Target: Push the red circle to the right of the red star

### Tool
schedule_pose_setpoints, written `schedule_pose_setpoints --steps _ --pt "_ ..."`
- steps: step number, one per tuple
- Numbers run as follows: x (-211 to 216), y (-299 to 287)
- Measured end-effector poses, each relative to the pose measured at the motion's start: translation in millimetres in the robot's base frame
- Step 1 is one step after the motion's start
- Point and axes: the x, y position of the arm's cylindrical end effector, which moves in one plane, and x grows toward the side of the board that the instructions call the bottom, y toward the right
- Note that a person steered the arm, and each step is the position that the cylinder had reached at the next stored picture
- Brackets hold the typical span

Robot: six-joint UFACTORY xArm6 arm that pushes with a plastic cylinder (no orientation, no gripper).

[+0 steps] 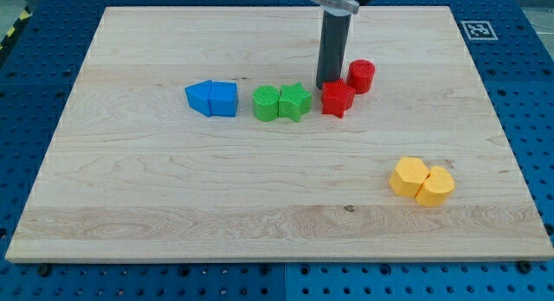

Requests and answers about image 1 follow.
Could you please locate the red cylinder block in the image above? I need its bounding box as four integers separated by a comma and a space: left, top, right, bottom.
346, 59, 376, 94

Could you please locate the green star block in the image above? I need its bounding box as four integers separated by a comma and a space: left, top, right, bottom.
278, 82, 312, 122

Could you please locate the red star block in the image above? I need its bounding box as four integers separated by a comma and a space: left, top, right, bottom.
321, 79, 356, 118

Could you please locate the green cylinder block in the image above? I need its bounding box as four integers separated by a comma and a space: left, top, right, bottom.
253, 86, 280, 122

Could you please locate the blue square block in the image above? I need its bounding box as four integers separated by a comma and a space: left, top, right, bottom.
209, 82, 238, 117

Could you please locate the wooden board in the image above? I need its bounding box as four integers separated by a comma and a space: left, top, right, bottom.
6, 6, 553, 263

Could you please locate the blue triangle block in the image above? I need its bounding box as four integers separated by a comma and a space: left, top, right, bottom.
184, 80, 212, 117

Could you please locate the yellow hexagon block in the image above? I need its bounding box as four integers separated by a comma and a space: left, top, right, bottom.
389, 157, 430, 197

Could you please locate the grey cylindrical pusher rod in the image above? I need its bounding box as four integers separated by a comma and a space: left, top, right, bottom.
316, 10, 351, 89

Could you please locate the yellow heart block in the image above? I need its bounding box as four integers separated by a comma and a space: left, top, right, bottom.
415, 166, 455, 207

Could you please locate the white fiducial marker tag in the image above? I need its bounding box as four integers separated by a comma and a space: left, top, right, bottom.
461, 21, 498, 41

